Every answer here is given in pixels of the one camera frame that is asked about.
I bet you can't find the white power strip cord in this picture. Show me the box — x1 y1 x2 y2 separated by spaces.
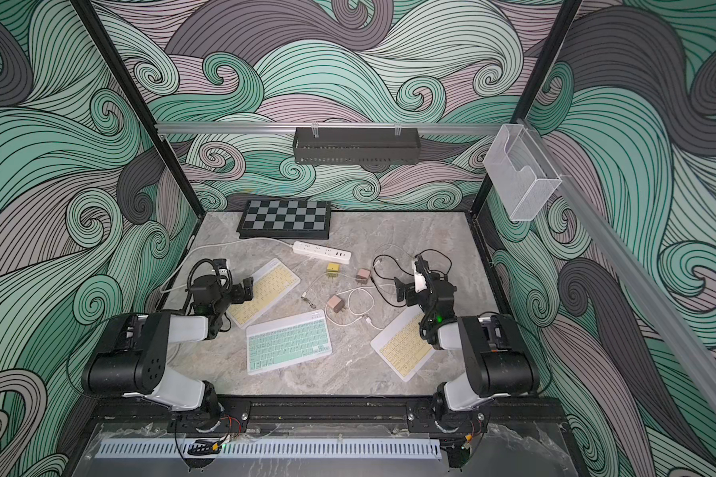
157 237 296 294

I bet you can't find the white slotted cable duct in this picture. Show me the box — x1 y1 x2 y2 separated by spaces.
93 438 443 460

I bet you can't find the clear plastic wall bin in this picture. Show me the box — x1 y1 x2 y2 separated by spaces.
483 123 562 222

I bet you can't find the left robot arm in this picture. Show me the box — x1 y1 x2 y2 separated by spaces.
81 258 255 421

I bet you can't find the yellow charger adapter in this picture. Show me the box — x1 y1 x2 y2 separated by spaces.
326 262 340 277

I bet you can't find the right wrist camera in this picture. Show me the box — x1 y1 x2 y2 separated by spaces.
413 258 428 293

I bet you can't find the white power strip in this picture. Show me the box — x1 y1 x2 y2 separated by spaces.
292 240 352 264

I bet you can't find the green wireless keyboard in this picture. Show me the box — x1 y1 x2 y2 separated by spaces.
246 310 332 376

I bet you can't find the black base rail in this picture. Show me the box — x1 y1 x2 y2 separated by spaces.
85 395 570 436

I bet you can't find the black wall tray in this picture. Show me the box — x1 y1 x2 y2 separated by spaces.
292 127 422 167

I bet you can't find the black chessboard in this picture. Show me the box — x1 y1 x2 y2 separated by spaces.
237 199 331 240

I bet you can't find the black charging cable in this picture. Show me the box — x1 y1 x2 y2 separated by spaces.
369 247 455 310

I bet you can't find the yellow keyboard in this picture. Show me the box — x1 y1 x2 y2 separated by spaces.
370 305 436 382
227 258 300 329

